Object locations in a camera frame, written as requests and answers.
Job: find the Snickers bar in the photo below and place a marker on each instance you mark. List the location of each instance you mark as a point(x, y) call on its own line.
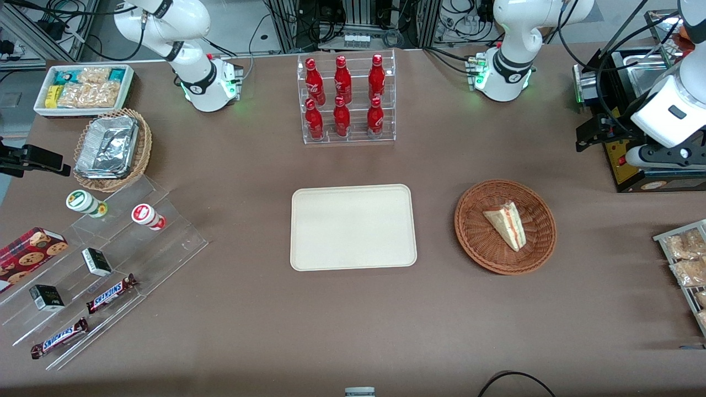
point(59, 338)
point(110, 294)

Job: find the stacked foil containers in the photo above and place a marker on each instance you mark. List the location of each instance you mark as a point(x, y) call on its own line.
point(107, 146)

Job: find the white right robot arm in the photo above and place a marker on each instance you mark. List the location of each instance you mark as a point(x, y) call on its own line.
point(193, 82)

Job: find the triangular sandwich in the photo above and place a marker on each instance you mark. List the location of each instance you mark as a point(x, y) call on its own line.
point(508, 225)

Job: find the large clear cracker bag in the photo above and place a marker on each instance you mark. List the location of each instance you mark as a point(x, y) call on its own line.
point(88, 95)

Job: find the cream rectangular tray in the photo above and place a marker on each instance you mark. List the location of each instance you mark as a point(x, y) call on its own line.
point(353, 227)

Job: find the white snack bin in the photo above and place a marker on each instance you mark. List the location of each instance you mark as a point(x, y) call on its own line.
point(39, 107)

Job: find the black yellow food warmer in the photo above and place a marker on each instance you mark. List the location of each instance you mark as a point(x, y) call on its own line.
point(634, 176)

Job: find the teal snack package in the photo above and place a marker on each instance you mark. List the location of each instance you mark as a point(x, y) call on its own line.
point(65, 77)
point(117, 74)

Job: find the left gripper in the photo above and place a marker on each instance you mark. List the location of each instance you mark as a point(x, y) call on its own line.
point(616, 124)

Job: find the green lid cup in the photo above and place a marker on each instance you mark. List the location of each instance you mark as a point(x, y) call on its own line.
point(81, 201)

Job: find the white power strip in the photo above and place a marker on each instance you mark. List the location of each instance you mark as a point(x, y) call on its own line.
point(356, 39)

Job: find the small clear cracker bag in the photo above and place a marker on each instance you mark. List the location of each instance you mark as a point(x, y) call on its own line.
point(94, 75)

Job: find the orange sausage skewer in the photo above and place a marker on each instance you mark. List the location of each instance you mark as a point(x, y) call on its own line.
point(687, 31)

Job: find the clear acrylic stepped shelf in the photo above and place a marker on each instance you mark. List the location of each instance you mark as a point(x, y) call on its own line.
point(165, 248)

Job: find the red cola bottle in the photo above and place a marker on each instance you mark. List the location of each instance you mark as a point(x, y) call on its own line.
point(314, 82)
point(376, 77)
point(314, 121)
point(341, 118)
point(375, 117)
point(342, 81)

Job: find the clear bag of pastries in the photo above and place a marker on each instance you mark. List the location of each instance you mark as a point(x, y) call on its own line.
point(702, 318)
point(686, 245)
point(701, 298)
point(689, 273)

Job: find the yellow snack package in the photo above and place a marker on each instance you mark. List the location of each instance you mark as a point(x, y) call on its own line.
point(52, 96)

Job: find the grey camera top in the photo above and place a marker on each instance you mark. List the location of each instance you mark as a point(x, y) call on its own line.
point(359, 392)

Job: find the brown wicker basket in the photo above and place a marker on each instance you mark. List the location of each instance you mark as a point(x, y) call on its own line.
point(485, 242)

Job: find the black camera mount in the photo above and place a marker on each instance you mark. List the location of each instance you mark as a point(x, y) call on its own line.
point(33, 159)

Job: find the tray of packaged crackers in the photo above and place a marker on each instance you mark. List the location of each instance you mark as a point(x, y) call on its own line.
point(662, 238)

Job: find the light wicker basket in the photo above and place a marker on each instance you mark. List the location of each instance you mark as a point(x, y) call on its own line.
point(144, 149)

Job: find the clear acrylic bottle rack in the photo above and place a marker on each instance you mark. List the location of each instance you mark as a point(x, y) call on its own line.
point(358, 138)

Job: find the red cookie box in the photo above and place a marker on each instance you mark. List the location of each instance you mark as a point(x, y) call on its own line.
point(27, 256)

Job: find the small black carton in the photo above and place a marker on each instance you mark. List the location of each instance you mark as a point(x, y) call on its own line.
point(47, 298)
point(96, 262)

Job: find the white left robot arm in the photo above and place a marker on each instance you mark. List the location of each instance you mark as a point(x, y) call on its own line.
point(513, 33)

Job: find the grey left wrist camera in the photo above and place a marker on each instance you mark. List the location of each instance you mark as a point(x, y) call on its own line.
point(662, 156)

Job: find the red lid cup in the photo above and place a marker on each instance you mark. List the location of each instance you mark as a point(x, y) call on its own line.
point(144, 215)

